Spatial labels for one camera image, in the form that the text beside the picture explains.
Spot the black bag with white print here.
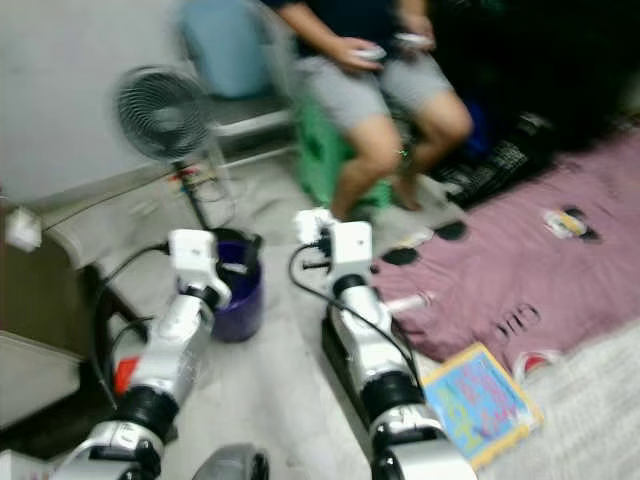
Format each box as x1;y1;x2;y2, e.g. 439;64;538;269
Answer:
430;105;566;206

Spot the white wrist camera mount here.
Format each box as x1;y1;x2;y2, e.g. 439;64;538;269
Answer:
168;228;233;306
325;220;373;291

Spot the person in grey shorts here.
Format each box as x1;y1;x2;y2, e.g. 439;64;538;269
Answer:
275;0;474;223

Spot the green plastic stool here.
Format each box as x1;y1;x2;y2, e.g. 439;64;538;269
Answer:
295;95;401;213

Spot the pink cartoon print blanket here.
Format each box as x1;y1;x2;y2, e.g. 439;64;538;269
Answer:
370;130;640;366

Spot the blue yellow children's book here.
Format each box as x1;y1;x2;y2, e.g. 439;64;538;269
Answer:
420;343;544;471

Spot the purple plastic waste bin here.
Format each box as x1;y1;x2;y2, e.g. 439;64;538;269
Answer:
205;228;266;343

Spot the small red box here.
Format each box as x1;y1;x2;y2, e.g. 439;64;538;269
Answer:
112;357;143;398

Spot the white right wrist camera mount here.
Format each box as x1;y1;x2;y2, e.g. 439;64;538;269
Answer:
325;220;373;291

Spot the grey left robot leg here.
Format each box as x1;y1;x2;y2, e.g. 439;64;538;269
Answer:
195;445;271;480

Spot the white handheld controller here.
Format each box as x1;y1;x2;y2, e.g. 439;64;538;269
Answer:
355;43;388;63

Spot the light blue cushion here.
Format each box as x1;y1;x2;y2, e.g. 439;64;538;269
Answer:
180;0;276;101

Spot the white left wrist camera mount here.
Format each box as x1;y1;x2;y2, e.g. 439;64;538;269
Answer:
168;228;233;306

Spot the white power plug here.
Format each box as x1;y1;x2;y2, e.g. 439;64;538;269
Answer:
5;207;44;251

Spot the grey standing fan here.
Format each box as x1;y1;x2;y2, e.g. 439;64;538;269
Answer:
115;65;233;233

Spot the grey metal folding chair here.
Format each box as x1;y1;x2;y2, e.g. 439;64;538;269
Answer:
180;0;301;136

